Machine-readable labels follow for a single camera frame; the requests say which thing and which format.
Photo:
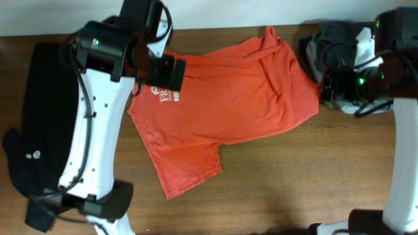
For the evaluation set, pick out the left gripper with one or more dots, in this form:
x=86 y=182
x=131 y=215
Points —
x=165 y=78

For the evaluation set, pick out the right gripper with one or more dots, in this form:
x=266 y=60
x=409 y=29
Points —
x=341 y=74

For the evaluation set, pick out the red t-shirt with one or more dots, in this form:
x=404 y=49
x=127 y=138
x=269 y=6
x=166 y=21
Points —
x=251 y=90

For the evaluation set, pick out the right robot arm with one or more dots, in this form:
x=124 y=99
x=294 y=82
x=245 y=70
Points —
x=395 y=33

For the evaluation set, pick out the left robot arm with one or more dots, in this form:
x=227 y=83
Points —
x=112 y=60

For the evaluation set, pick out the black folded shirt white letters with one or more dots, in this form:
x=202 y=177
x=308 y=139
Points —
x=342 y=35

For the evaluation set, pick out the grey folded garment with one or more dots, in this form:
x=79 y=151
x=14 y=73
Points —
x=313 y=49

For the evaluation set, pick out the black garment on left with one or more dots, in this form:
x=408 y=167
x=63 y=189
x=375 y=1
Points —
x=38 y=153

